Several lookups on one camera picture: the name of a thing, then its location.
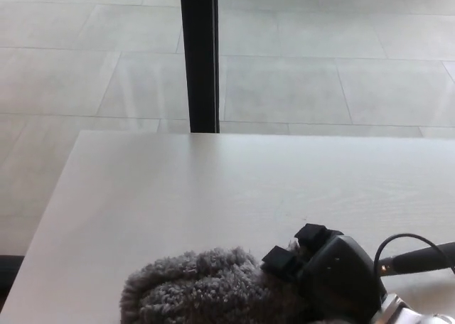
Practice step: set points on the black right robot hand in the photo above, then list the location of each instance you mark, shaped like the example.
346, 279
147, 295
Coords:
337, 278

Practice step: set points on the black vertical window frame post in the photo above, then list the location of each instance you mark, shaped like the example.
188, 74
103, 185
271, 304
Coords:
202, 57

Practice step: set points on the grey fluffy microfiber duster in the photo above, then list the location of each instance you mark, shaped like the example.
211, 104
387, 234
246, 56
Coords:
199, 288

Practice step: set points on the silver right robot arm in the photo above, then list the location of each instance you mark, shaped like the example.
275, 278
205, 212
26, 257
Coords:
409, 311

